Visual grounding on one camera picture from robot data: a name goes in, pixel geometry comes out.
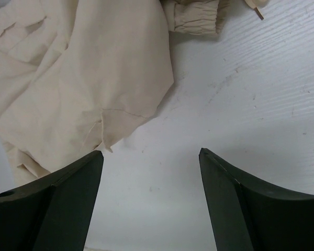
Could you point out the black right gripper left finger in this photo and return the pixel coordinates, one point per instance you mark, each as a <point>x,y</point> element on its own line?
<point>53,212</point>

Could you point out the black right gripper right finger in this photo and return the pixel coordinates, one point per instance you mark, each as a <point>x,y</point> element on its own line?
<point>248,213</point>

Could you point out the beige trousers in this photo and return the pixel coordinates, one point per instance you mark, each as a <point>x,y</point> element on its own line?
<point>76,75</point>

